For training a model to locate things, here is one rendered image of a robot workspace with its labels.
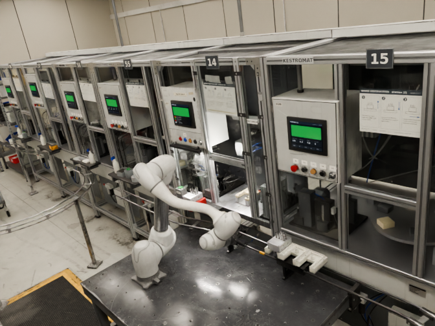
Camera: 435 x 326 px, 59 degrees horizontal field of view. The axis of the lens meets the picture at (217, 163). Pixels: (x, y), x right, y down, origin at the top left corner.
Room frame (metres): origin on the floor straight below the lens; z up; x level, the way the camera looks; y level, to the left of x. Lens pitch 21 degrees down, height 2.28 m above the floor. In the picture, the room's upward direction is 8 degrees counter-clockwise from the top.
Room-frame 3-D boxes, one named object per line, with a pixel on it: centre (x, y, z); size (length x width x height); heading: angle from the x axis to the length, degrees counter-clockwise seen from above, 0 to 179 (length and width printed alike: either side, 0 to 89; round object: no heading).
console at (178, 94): (2.94, 0.13, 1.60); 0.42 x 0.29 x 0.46; 41
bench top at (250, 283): (2.04, 0.19, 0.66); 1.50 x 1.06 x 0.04; 41
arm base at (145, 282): (2.18, 0.57, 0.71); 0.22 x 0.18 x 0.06; 41
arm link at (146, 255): (2.21, 0.58, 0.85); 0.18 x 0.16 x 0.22; 150
